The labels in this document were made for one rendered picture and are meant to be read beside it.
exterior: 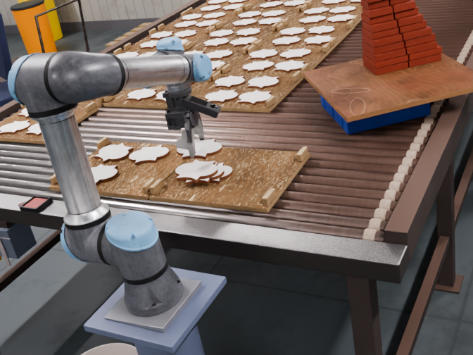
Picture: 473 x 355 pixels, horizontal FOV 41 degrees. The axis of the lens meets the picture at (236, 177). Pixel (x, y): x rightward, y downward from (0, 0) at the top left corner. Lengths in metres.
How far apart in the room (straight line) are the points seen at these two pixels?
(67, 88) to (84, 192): 0.28
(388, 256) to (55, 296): 2.16
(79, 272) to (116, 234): 2.01
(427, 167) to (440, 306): 1.08
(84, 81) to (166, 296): 0.55
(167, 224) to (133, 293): 0.35
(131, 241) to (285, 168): 0.67
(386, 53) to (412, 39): 0.10
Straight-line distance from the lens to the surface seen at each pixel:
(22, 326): 3.30
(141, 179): 2.12
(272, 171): 1.99
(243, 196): 1.88
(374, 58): 2.34
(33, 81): 1.47
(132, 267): 1.54
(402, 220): 1.66
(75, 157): 1.54
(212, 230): 1.79
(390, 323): 2.78
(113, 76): 1.44
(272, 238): 1.71
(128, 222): 1.54
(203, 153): 1.94
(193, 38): 3.63
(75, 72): 1.41
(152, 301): 1.59
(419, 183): 1.82
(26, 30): 7.93
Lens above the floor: 1.86
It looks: 28 degrees down
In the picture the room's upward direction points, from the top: 11 degrees counter-clockwise
